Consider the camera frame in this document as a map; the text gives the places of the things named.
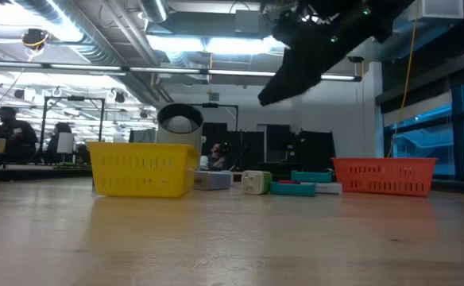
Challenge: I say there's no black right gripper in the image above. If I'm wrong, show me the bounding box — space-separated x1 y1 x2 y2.
257 0 380 106

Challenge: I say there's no green white plug adapter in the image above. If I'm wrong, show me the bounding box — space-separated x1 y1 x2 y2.
242 170 273 195

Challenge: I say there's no light blue box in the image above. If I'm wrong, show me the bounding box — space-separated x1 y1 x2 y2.
194 170 234 191

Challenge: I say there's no yellow plastic basket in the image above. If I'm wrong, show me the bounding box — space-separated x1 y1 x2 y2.
87 141 200 199

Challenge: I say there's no black room divider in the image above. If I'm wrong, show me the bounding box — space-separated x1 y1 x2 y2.
202 122 336 178

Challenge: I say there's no teal staple box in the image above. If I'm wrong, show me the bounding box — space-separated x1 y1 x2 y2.
270 181 317 198
290 170 333 184

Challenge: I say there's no person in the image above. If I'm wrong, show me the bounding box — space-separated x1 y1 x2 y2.
204 142 231 172
44 122 76 164
0 106 39 164

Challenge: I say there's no white box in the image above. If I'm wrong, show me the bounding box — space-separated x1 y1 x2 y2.
315 182 343 195

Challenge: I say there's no long ceiling light bar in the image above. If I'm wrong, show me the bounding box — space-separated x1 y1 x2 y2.
0 59 362 83

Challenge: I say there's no orange plastic basket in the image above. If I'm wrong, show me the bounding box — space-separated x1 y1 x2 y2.
331 157 439 198

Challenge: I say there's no yellow hanging cable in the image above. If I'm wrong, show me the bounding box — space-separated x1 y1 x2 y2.
386 17 420 158

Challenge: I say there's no black background rig frame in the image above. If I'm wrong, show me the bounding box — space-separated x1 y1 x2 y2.
41 95 106 164

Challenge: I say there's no black yellow cable reel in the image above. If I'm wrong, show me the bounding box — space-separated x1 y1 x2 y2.
21 28 50 52

